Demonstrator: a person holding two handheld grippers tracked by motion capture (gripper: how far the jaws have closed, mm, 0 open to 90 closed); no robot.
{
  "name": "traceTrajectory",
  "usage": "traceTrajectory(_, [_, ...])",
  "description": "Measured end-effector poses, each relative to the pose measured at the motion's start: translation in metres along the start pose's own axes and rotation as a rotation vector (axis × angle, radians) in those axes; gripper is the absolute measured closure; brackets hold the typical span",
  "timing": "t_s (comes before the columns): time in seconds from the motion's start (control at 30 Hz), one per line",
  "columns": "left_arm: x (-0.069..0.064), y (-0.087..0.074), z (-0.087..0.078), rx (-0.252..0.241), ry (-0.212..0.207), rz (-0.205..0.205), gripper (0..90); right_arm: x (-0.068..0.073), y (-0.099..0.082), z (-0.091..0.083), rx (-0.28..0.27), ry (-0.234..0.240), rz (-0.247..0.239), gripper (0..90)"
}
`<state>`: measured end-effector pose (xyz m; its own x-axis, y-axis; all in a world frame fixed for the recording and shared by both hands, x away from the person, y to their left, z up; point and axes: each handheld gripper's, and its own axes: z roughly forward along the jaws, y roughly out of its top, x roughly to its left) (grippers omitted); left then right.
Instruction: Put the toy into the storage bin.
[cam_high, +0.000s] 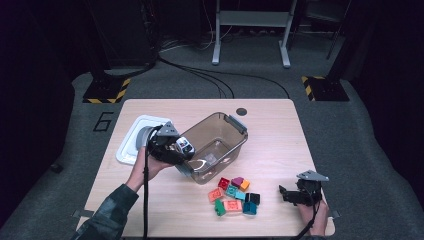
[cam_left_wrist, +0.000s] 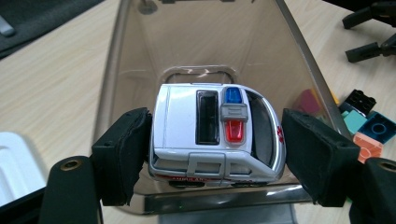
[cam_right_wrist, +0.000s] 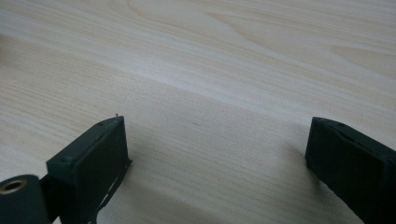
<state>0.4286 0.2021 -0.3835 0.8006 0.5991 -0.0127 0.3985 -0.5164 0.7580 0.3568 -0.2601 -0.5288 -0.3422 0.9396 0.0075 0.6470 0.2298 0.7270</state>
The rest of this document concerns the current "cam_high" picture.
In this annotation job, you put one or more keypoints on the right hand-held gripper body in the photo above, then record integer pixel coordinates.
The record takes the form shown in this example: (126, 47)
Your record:
(310, 191)

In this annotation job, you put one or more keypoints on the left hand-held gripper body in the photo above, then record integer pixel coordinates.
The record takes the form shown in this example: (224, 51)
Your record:
(163, 146)

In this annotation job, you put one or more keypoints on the white and black toy car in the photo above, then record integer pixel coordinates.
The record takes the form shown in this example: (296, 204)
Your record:
(185, 145)

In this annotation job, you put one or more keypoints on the black building block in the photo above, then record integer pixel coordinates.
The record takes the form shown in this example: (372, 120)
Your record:
(252, 198)

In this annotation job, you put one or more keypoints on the clear brown plastic storage box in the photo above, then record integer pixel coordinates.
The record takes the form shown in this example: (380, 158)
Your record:
(216, 133)

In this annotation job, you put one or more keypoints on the dark blue-teal building block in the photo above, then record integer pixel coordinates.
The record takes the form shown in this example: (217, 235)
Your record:
(249, 208)

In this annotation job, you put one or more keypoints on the orange building block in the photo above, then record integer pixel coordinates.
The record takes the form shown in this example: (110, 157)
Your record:
(245, 185)

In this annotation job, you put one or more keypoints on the red building block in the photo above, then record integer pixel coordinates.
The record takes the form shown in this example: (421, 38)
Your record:
(224, 183)

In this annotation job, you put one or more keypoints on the small coral building block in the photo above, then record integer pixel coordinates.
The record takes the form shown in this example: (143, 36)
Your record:
(215, 195)

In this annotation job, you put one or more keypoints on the magenta building block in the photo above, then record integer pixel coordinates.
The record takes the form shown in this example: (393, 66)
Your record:
(237, 181)

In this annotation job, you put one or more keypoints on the teal studded building block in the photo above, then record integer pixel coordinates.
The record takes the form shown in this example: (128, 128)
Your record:
(231, 191)

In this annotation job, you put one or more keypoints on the long pink building block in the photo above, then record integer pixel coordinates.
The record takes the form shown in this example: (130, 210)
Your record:
(232, 206)

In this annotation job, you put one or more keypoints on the person's left hand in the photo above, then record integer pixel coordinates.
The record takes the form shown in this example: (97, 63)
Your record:
(151, 168)

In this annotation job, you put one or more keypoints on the person's right hand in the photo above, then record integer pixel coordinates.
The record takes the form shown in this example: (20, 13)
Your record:
(318, 220)

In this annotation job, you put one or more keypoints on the grey tape strip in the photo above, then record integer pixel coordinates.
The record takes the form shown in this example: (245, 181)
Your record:
(334, 214)
(83, 213)

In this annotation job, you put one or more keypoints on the green building block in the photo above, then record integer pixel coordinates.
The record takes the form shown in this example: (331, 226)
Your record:
(219, 207)

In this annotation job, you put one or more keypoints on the grey round table grommet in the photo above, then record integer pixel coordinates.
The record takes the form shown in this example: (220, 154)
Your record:
(241, 111)

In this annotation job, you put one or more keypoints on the black stand base striped tape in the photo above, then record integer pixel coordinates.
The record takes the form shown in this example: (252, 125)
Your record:
(105, 90)
(326, 89)

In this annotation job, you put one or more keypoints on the small black floor object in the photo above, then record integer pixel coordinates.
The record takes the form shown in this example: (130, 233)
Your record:
(56, 168)

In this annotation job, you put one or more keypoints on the black equipment cabinet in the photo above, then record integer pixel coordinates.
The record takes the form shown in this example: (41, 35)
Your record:
(126, 33)

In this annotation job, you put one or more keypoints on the white metal stand frame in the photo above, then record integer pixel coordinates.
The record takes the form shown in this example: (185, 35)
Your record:
(253, 18)

